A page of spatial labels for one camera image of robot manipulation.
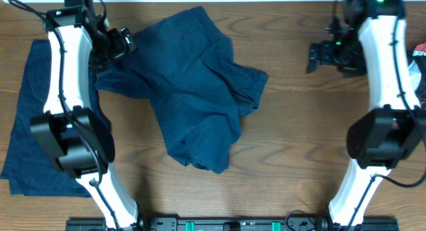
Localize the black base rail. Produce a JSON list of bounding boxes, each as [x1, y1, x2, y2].
[[65, 216, 400, 231]]

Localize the red black clothes pile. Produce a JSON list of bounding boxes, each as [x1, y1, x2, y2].
[[407, 43, 425, 110]]

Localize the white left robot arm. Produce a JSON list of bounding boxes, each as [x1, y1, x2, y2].
[[31, 0, 143, 230]]

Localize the dark blue shorts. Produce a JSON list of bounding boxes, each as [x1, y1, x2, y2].
[[96, 7, 268, 174]]

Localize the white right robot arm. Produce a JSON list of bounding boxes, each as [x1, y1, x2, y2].
[[307, 0, 425, 230]]

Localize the dark navy garment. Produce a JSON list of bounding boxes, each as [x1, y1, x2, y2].
[[1, 39, 91, 198]]

